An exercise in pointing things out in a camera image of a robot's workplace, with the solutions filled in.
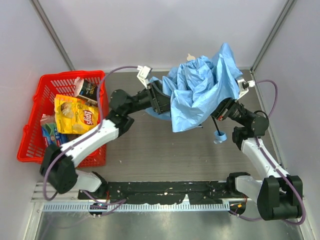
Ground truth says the light blue folding umbrella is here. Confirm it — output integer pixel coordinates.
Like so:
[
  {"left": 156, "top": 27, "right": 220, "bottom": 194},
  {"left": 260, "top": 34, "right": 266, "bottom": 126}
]
[{"left": 145, "top": 43, "right": 242, "bottom": 133}]

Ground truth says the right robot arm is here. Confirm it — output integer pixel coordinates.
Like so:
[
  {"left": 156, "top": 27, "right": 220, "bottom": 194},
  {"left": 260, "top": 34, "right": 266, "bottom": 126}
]
[{"left": 211, "top": 98, "right": 306, "bottom": 225}]

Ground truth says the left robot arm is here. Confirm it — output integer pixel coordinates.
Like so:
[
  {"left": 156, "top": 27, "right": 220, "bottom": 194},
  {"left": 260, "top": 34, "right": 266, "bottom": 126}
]
[{"left": 40, "top": 81, "right": 171, "bottom": 194}]

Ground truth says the cream cap lotion bottle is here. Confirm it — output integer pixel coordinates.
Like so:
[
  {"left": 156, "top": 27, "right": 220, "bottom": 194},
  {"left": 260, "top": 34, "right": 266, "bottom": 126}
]
[{"left": 186, "top": 54, "right": 196, "bottom": 62}]

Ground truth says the dark coffee carton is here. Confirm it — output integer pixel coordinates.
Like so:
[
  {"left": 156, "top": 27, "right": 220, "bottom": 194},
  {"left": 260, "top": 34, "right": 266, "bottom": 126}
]
[{"left": 73, "top": 77, "right": 98, "bottom": 106}]

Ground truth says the yellow Lays chip bag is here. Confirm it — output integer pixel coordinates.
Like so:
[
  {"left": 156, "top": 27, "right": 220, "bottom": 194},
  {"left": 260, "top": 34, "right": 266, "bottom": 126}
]
[{"left": 54, "top": 94, "right": 100, "bottom": 135}]

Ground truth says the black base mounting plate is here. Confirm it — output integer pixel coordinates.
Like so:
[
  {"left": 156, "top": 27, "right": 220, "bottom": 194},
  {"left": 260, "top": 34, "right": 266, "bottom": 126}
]
[{"left": 77, "top": 180, "right": 248, "bottom": 205}]

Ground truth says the blue green snack box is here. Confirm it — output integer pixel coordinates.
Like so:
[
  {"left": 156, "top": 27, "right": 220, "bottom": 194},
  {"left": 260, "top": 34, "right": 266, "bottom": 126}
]
[{"left": 40, "top": 114, "right": 68, "bottom": 147}]

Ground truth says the red plastic basket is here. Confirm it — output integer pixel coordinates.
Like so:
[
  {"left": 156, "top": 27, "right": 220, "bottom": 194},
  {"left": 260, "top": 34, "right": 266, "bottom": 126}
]
[{"left": 16, "top": 70, "right": 105, "bottom": 164}]

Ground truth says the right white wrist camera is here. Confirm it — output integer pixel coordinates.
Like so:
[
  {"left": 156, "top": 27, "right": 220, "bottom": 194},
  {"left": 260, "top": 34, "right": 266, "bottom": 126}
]
[{"left": 236, "top": 77, "right": 256, "bottom": 100}]

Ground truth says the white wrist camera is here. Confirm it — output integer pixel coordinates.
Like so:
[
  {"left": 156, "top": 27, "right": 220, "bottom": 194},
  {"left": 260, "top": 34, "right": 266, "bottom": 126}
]
[
  {"left": 136, "top": 65, "right": 152, "bottom": 88},
  {"left": 236, "top": 77, "right": 256, "bottom": 100}
]

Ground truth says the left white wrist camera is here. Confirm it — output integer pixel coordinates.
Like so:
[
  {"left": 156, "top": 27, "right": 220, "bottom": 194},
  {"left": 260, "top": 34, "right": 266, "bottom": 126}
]
[{"left": 136, "top": 65, "right": 152, "bottom": 88}]

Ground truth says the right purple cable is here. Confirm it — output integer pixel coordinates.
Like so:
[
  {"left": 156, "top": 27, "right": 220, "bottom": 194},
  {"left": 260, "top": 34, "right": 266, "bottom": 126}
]
[{"left": 229, "top": 79, "right": 307, "bottom": 225}]

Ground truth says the purple cable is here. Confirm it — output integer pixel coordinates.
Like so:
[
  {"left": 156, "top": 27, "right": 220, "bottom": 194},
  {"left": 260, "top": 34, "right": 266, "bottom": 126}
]
[
  {"left": 229, "top": 79, "right": 307, "bottom": 225},
  {"left": 42, "top": 65, "right": 140, "bottom": 216}
]

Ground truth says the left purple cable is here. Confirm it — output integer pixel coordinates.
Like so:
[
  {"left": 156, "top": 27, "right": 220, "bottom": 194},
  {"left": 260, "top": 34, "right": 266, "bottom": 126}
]
[{"left": 42, "top": 65, "right": 140, "bottom": 216}]

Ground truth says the white slotted cable duct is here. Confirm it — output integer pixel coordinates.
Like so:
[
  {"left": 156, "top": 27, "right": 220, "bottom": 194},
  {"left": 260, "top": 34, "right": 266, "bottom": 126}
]
[{"left": 42, "top": 202, "right": 230, "bottom": 213}]

